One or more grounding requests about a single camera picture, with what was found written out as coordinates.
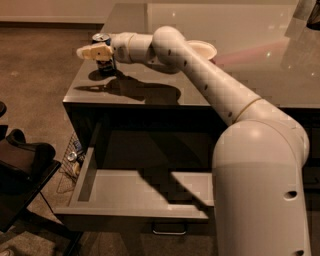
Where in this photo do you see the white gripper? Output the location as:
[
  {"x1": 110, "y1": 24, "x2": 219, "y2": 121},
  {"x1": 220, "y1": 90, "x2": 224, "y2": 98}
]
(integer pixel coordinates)
[{"x1": 76, "y1": 32, "x2": 135, "y2": 64}]

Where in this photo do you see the blue pepsi can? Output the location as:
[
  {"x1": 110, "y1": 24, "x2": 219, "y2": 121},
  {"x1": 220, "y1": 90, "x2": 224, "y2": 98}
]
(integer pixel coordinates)
[{"x1": 92, "y1": 33, "x2": 116, "y2": 76}]

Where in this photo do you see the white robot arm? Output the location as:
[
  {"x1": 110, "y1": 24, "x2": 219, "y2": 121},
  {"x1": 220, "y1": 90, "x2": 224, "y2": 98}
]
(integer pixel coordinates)
[{"x1": 77, "y1": 26, "x2": 312, "y2": 256}]

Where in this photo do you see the grey open top drawer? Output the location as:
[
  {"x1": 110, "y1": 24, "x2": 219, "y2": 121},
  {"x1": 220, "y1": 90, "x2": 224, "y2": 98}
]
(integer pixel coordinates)
[{"x1": 54, "y1": 123, "x2": 215, "y2": 235}]

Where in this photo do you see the white bowl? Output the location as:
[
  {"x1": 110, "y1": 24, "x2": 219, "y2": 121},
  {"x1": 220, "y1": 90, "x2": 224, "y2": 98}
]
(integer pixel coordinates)
[{"x1": 188, "y1": 40, "x2": 217, "y2": 60}]

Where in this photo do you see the black chair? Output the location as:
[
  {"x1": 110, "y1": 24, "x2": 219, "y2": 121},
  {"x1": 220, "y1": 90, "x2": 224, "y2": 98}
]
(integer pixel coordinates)
[{"x1": 0, "y1": 101, "x2": 84, "y2": 256}]

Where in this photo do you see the wire mesh basket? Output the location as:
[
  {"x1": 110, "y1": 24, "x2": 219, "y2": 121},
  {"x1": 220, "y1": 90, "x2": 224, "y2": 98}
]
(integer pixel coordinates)
[{"x1": 59, "y1": 132, "x2": 85, "y2": 182}]

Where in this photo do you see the metal drawer handle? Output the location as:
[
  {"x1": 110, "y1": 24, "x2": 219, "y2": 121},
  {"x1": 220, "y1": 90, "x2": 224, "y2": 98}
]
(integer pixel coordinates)
[{"x1": 151, "y1": 222, "x2": 187, "y2": 236}]

